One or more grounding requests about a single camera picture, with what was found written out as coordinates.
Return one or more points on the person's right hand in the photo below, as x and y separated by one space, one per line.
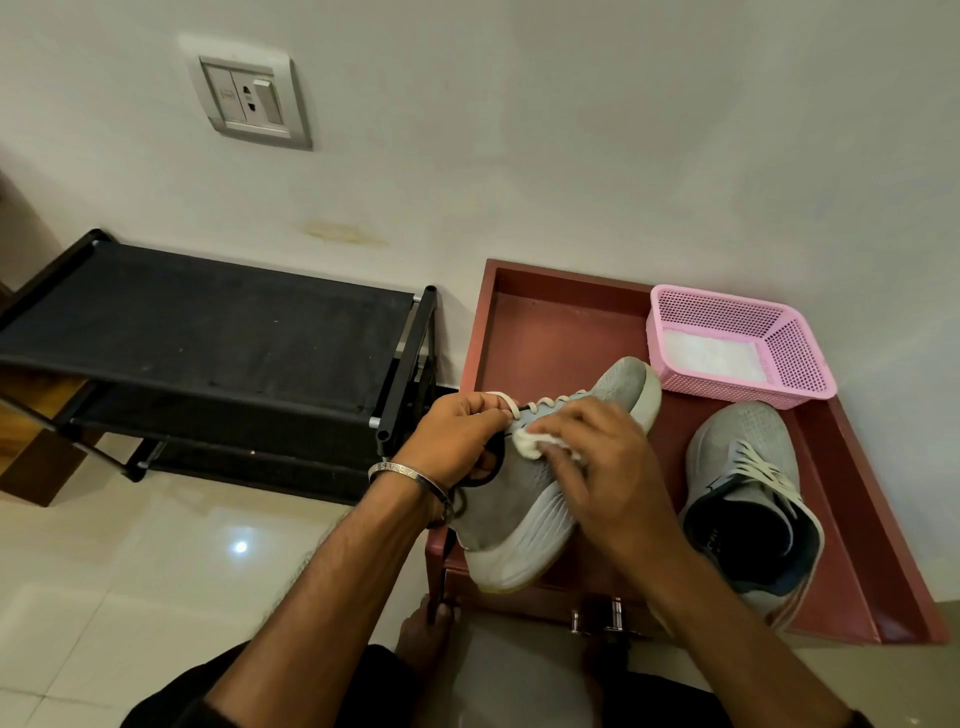
615 487

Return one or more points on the person's left hand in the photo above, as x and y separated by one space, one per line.
450 442

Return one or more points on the white wipe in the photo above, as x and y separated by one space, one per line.
525 444

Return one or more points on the grey sneaker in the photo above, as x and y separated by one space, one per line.
750 427
517 517

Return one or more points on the reddish-brown side table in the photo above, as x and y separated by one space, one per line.
555 322

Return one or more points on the black shoe rack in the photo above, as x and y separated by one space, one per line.
210 322

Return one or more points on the person's left forearm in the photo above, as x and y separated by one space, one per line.
322 600

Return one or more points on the person's right forearm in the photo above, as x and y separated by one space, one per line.
750 652

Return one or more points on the stack of white wipes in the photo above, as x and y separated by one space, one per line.
712 356

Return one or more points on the person's left foot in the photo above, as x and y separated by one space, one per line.
421 637

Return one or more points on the pink plastic basket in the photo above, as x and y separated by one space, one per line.
712 304

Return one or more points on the brown wooden furniture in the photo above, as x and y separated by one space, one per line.
37 465

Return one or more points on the white wall socket plate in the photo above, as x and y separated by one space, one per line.
244 94

